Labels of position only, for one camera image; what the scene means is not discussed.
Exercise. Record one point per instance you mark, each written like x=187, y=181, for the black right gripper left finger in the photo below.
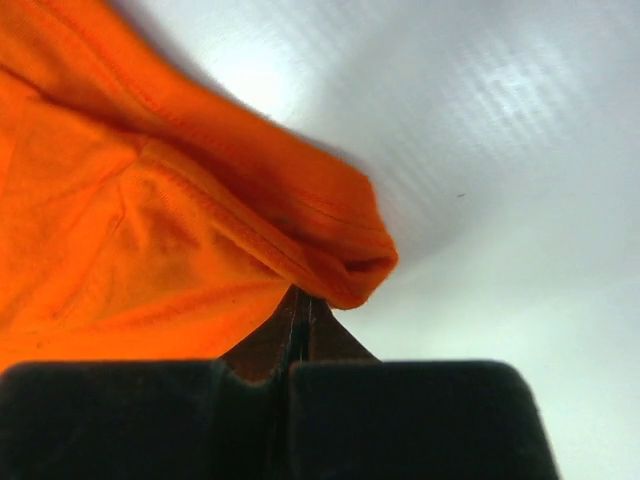
x=221, y=418

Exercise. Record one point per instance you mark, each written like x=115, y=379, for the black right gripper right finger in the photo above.
x=358, y=419

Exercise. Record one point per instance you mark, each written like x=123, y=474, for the orange t shirt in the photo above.
x=146, y=217

